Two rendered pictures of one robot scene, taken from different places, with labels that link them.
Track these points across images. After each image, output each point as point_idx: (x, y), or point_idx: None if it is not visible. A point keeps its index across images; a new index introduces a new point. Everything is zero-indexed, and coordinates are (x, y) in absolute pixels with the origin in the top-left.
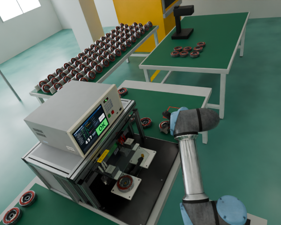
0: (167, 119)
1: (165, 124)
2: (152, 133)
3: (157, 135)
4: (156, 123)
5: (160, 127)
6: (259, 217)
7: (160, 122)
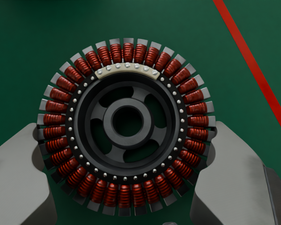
0: (227, 50)
1: (134, 102)
2: None
3: (4, 126)
4: (113, 11)
5: (50, 102)
6: None
7: (150, 27)
